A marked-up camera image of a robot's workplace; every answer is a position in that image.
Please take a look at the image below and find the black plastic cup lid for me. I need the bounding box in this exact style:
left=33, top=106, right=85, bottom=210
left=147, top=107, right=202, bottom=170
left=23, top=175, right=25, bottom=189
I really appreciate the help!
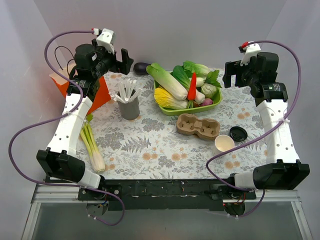
left=229, top=126, right=248, bottom=143

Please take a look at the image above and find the white paper coffee cup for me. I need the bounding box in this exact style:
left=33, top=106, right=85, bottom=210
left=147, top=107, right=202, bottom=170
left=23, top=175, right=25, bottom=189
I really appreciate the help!
left=212, top=134, right=235, bottom=154

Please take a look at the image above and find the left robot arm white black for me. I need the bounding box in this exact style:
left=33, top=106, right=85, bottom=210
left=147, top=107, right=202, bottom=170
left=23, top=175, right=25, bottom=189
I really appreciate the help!
left=36, top=43, right=134, bottom=200

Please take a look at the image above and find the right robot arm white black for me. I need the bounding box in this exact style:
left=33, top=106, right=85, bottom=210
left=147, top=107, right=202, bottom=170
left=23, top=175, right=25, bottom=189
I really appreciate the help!
left=222, top=52, right=310, bottom=199

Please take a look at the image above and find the leafy green herb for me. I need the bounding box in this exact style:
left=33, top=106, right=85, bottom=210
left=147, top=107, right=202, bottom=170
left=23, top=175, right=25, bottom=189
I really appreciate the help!
left=204, top=69, right=222, bottom=88

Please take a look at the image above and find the dark purple eggplant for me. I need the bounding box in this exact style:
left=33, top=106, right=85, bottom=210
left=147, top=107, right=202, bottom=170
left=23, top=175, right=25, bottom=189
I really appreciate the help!
left=133, top=62, right=150, bottom=76

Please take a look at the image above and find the pale green round cabbage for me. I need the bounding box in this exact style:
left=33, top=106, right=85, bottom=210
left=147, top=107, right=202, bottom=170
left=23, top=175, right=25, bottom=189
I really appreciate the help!
left=201, top=83, right=218, bottom=99

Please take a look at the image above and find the purple onion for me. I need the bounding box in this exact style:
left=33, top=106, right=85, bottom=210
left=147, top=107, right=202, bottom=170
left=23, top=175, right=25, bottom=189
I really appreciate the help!
left=201, top=98, right=214, bottom=107

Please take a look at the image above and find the white radish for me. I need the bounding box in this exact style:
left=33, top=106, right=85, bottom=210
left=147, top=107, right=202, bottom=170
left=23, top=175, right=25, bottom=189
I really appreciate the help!
left=194, top=77, right=205, bottom=104

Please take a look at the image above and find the green plastic basket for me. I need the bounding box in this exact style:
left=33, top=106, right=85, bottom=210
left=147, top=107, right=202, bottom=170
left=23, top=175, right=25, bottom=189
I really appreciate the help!
left=153, top=77, right=222, bottom=116

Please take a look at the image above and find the orange paper bag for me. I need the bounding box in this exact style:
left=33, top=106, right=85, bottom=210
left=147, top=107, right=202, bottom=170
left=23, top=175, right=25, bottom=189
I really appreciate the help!
left=49, top=55, right=111, bottom=115

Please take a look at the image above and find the orange carrot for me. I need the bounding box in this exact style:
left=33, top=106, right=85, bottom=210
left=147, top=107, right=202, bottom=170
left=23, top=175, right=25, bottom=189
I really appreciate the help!
left=187, top=72, right=197, bottom=101

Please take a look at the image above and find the napa cabbage long green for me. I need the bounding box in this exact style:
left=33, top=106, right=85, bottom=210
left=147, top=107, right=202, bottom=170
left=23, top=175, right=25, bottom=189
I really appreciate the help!
left=146, top=63, right=188, bottom=101

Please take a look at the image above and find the bok choy dark green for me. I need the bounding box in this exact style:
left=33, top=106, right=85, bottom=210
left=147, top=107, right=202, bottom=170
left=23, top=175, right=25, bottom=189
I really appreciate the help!
left=170, top=65, right=191, bottom=91

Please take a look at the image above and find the grey straw holder cup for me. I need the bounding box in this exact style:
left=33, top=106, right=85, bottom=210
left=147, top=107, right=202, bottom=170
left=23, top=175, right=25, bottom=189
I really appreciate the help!
left=117, top=97, right=140, bottom=120

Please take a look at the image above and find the yellow cabbage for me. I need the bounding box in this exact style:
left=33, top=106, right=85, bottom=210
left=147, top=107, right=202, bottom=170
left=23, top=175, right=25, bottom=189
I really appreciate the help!
left=154, top=87, right=188, bottom=110

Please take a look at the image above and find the cardboard cup carrier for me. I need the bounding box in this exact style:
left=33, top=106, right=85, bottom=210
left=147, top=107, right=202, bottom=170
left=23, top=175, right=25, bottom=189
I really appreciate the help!
left=176, top=113, right=221, bottom=141

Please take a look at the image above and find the floral tablecloth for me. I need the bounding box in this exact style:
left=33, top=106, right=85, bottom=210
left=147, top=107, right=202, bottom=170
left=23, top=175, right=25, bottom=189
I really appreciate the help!
left=90, top=72, right=268, bottom=179

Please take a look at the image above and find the green celery stalk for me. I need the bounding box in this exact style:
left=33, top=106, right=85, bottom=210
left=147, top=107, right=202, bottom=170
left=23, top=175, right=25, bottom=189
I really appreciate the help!
left=80, top=113, right=105, bottom=173

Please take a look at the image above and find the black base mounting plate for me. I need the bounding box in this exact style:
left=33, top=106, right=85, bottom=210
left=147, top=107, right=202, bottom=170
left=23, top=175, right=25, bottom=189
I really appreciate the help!
left=77, top=179, right=256, bottom=211

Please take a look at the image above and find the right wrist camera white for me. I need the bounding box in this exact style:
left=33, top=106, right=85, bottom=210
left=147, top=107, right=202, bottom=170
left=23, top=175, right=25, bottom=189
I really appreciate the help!
left=238, top=41, right=261, bottom=66

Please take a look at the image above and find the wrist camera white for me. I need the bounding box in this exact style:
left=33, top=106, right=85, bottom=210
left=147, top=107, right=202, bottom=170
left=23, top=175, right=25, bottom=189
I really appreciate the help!
left=96, top=28, right=116, bottom=55
left=238, top=41, right=261, bottom=66

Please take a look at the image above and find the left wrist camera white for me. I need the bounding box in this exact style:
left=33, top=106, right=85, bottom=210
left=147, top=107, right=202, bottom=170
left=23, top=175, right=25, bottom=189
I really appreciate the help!
left=96, top=28, right=116, bottom=55

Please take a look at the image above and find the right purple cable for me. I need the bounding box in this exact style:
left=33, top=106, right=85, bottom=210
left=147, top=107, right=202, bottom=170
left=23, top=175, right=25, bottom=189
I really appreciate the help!
left=206, top=39, right=302, bottom=218

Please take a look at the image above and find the purple cable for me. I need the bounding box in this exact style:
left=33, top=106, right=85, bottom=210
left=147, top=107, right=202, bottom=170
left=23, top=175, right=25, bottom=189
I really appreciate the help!
left=206, top=39, right=302, bottom=218
left=8, top=29, right=126, bottom=227

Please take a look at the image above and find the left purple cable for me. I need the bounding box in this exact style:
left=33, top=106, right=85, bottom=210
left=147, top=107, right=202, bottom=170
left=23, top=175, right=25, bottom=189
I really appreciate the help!
left=8, top=29, right=126, bottom=227

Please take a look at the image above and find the aluminium frame rail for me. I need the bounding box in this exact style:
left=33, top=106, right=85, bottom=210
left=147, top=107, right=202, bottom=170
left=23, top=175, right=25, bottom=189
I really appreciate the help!
left=33, top=180, right=301, bottom=203

